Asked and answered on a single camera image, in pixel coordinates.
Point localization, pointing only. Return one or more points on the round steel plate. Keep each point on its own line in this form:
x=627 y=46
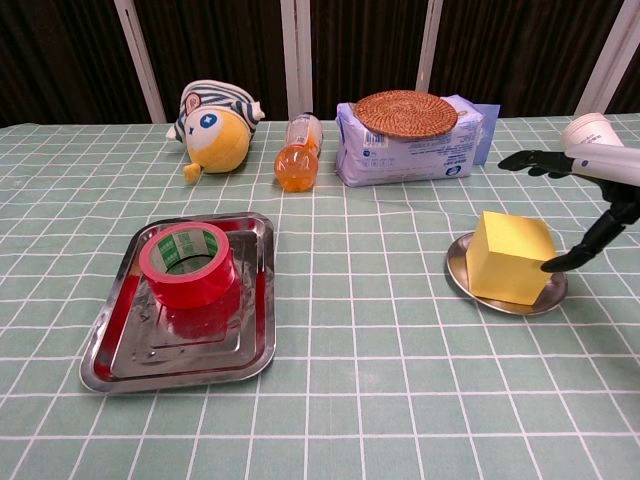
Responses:
x=457 y=260

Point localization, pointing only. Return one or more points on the round woven rattan coaster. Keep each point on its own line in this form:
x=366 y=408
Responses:
x=405 y=112

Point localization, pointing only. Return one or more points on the red tape roll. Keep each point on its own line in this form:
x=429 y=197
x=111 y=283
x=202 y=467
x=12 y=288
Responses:
x=190 y=285

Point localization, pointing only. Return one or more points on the orange drink bottle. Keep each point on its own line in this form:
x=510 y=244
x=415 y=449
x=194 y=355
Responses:
x=297 y=170

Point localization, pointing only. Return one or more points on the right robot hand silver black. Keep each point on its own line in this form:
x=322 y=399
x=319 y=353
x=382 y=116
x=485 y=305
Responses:
x=615 y=165

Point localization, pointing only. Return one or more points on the black pleated curtain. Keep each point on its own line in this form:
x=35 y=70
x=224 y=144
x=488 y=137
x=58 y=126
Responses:
x=225 y=50

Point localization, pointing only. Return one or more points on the green checkered tablecloth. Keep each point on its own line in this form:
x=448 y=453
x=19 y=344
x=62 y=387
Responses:
x=350 y=400

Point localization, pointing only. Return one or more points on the yellow plush toy striped hat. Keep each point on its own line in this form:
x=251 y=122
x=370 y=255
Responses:
x=220 y=145

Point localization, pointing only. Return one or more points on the white frame post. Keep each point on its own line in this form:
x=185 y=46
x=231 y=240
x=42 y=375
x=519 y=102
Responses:
x=142 y=65
x=296 y=55
x=429 y=45
x=607 y=50

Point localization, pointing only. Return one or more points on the rectangular steel tray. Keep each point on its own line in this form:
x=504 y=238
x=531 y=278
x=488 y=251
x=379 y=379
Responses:
x=150 y=357

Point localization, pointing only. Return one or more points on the white paper cup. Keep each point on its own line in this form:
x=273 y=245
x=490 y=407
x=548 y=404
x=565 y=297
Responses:
x=592 y=131

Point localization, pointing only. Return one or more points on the yellow cube block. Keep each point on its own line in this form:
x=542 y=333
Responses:
x=505 y=265

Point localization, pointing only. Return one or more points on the purple tissue pack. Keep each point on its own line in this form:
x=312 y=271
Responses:
x=400 y=160

